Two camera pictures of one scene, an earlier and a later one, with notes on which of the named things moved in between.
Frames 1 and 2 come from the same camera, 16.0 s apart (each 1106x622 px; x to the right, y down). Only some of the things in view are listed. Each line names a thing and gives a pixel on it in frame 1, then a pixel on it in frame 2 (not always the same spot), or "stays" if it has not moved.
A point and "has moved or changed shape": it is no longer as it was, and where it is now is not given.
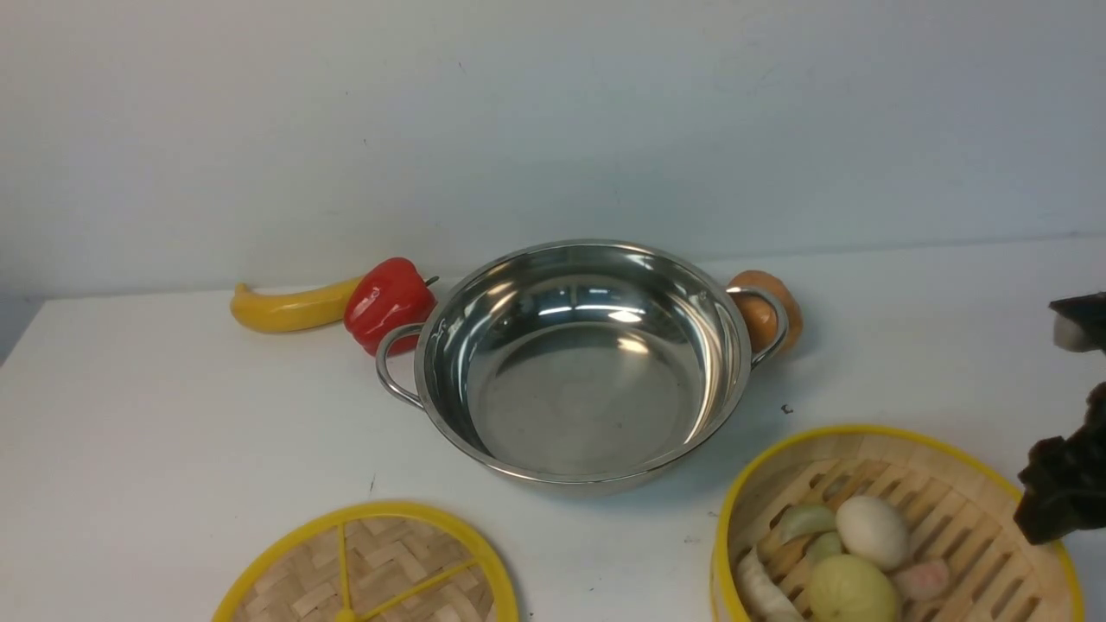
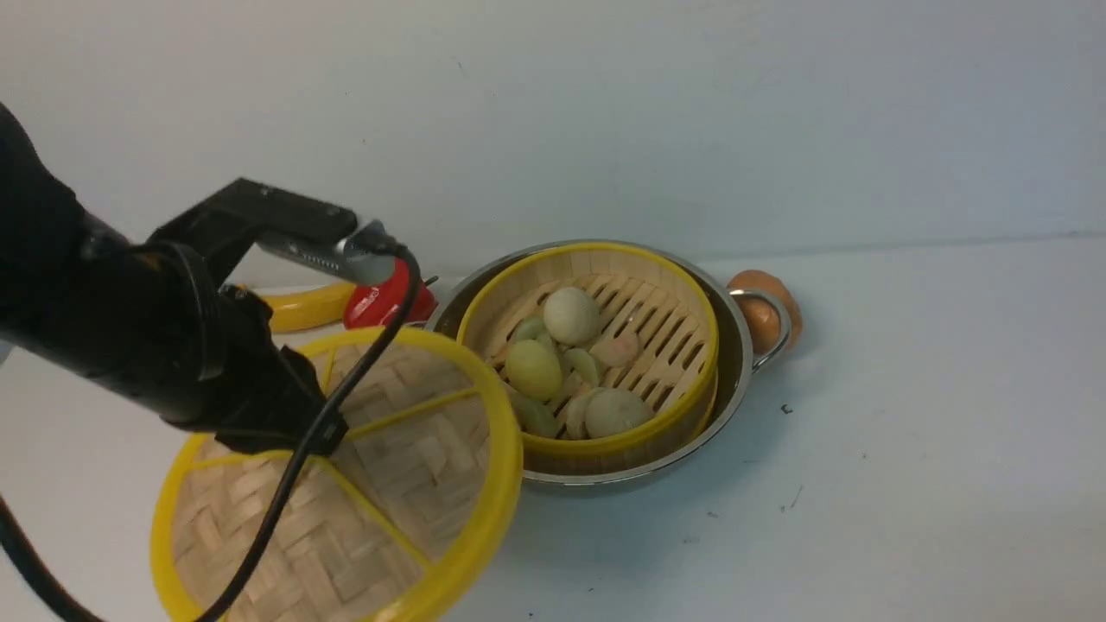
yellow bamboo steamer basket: x=957 y=511 → x=611 y=351
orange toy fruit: x=762 y=314 stays
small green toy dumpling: x=823 y=546 → x=530 y=328
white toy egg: x=873 y=531 → x=571 y=315
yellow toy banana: x=262 y=313 stays
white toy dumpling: x=762 y=593 → x=606 y=411
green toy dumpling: x=803 y=521 → x=581 y=364
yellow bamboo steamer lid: x=374 y=562 has moved or changed shape
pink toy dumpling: x=923 y=581 → x=616 y=352
